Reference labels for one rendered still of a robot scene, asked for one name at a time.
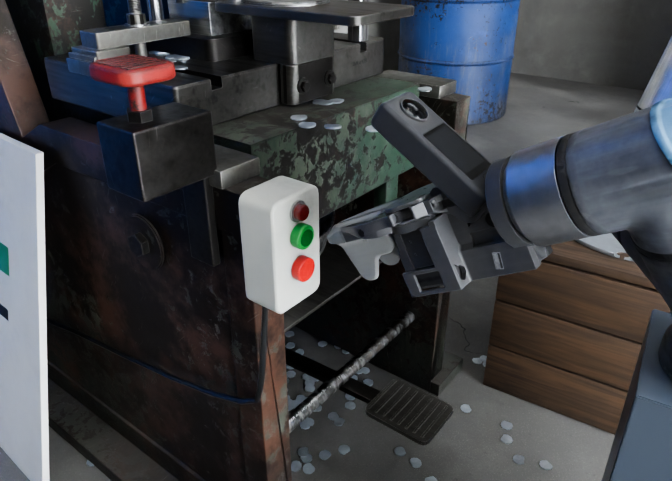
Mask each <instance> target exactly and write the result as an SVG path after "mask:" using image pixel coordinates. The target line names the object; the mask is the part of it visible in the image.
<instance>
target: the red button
mask: <svg viewBox="0 0 672 481"><path fill-rule="evenodd" d="M314 269H315V263H314V260H313V259H312V258H310V257H307V256H305V255H302V256H299V257H298V258H297V259H296V260H295V261H294V263H293V265H292V270H291V273H292V277H293V278H294V279H296V280H298V281H301V282H306V281H308V280H309V279H310V278H311V276H312V275H313V272H314Z"/></svg>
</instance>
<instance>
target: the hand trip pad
mask: <svg viewBox="0 0 672 481"><path fill-rule="evenodd" d="M92 62H93V63H91V64H90V65H89V71H90V76H91V78H92V79H93V80H95V81H99V82H103V83H107V84H111V85H115V86H119V87H126V88H127V94H128V100H129V106H130V110H131V111H143V110H146V109H147V103H146V96H145V89H144V86H145V85H150V84H154V83H158V82H163V81H167V80H171V79H173V78H174V77H175V75H176V72H175V66H174V63H173V62H171V61H167V60H162V59H157V58H152V57H146V56H139V55H134V54H130V55H124V56H118V57H113V58H107V59H101V60H95V61H92Z"/></svg>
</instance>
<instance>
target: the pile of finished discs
mask: <svg viewBox="0 0 672 481"><path fill-rule="evenodd" d="M575 241H577V242H579V243H580V244H582V245H584V246H586V247H588V248H591V249H593V250H595V251H598V252H601V253H604V254H606V255H610V256H613V257H616V258H620V256H619V255H617V254H616V253H618V252H623V253H627V252H626V251H625V250H624V248H623V247H622V245H621V244H620V243H619V242H618V241H617V239H616V238H615V237H614V236H613V235H612V233H609V234H602V235H598V236H592V237H588V238H583V239H578V240H575Z"/></svg>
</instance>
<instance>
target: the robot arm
mask: <svg viewBox="0 0 672 481"><path fill-rule="evenodd" d="M371 125H372V127H373V128H374V129H375V130H376V131H378V132H379V133H380V134H381V135H382V136H383V137H384V138H385V139H386V140H387V141H388V142H389V143H390V144H391V145H393V146H394V147H395V148H396V149H397V150H398V151H399V152H400V153H401V154H402V155H403V156H404V157H405V158H406V159H408V160H409V161H410V162H411V163H412V164H413V165H414V166H415V167H416V168H417V169H418V170H419V171H420V172H421V173H423V174H424V175H425V176H426V177H427V178H428V179H429V180H430V181H431V182H432V183H431V184H428V185H426V186H423V187H421V188H419V189H416V190H414V191H412V192H410V193H408V194H407V195H404V196H402V197H399V198H396V199H394V200H391V201H389V202H386V203H383V204H381V205H379V206H377V207H374V208H371V209H369V210H366V211H364V212H362V213H359V214H357V215H355V216H352V217H350V218H348V219H345V220H343V221H341V222H339V223H338V224H336V225H334V226H333V227H332V229H331V231H330V232H329V234H328V235H327V240H328V242H329V243H330V244H337V245H339V246H341V247H342V248H343V249H344V250H345V252H346V253H347V255H348V256H349V258H350V259H351V261H352V262H353V264H354V265H355V267H356V268H357V270H358V271H359V273H360V274H361V276H362V277H363V278H365V279H367V280H375V279H377V278H378V276H379V259H380V260H381V261H382V262H383V263H385V264H387V265H395V264H397V263H398V262H399V260H400V259H401V261H402V264H403V266H404V268H405V271H406V272H405V273H403V274H402V275H403V278H404V280H405V282H406V285H407V287H408V289H409V292H410V294H411V296H412V298H413V297H419V296H425V295H431V294H438V293H444V292H450V291H456V290H462V289H463V288H464V287H465V286H466V285H467V284H468V283H469V282H470V281H473V280H478V279H484V278H490V277H495V276H501V275H507V274H513V273H518V272H524V271H530V270H536V269H537V268H538V267H539V266H540V264H541V261H542V260H543V259H544V258H546V257H547V256H548V255H550V254H551V253H552V252H553V249H552V247H551V245H553V244H558V243H563V242H568V241H573V240H578V239H583V238H588V237H592V236H598V235H602V234H609V233H612V235H613V236H614V237H615V238H616V239H617V241H618V242H619V243H620V244H621V245H622V247H623V248H624V250H625V251H626V252H627V254H628V255H629V256H630V257H631V259H632V260H633V261H634V262H635V263H636V265H637V266H638V267H639V268H640V270H641V271H642V272H643V273H644V274H645V276H646V277H647V278H648V279H649V280H650V282H651V283H652V284H653V285H654V287H655V288H656V289H657V290H658V292H659V293H660V294H661V296H662V297H663V299H664V300H665V302H666V303H667V305H668V307H669V308H670V310H671V311H670V314H671V317H672V36H671V38H670V40H669V42H668V45H667V47H666V49H665V51H664V53H663V55H662V57H661V59H660V61H659V63H658V65H657V67H656V69H655V71H654V73H653V75H652V77H651V79H650V81H649V83H648V85H647V87H646V89H645V91H644V93H643V95H642V97H641V99H640V101H639V103H638V105H637V107H636V109H635V111H634V112H633V113H630V114H627V115H624V116H621V117H618V118H615V119H612V120H609V121H606V122H603V123H600V124H597V125H594V126H591V127H588V128H585V129H582V130H579V131H576V132H573V133H570V134H567V135H564V136H561V137H558V138H555V139H552V140H549V141H546V142H543V143H540V144H537V145H534V146H531V147H528V148H525V149H522V150H519V151H516V152H514V153H513V155H512V156H509V157H506V158H502V159H499V160H496V161H494V162H493V163H490V162H489V161H488V160H487V159H486V158H485V157H484V156H483V155H482V154H480V153H479V152H478V151H477V150H476V149H475V148H474V147H473V146H472V145H470V144H469V143H468V142H467V141H466V140H465V139H464V138H463V137H462V136H460V135H459V134H458V133H457V132H456V131H455V130H454V129H453V128H452V127H450V126H449V125H448V124H447V123H446V122H445V121H444V120H443V119H442V118H440V117H439V116H438V115H437V114H436V113H435V112H434V111H433V110H432V109H430V108H429V107H428V106H427V105H426V104H425V103H424V102H423V101H422V100H420V99H419V98H418V97H417V96H416V95H415V94H414V93H412V92H405V93H403V94H401V95H399V96H397V97H394V98H392V99H390V100H388V101H386V102H384V103H382V104H381V105H380V106H379V108H378V109H377V111H376V113H375V114H374V116H373V117H372V120H371ZM442 285H444V286H445V287H442V288H436V289H430V290H424V291H422V289H425V288H431V287H436V286H442ZM659 360H660V363H661V366H662V368H663V369H664V371H665V373H666V374H667V375H668V377H669V378H670V379H671V380H672V324H671V325H670V326H669V327H668V328H667V330H666V332H665V333H664V336H663V339H662V342H661V345H660V348H659Z"/></svg>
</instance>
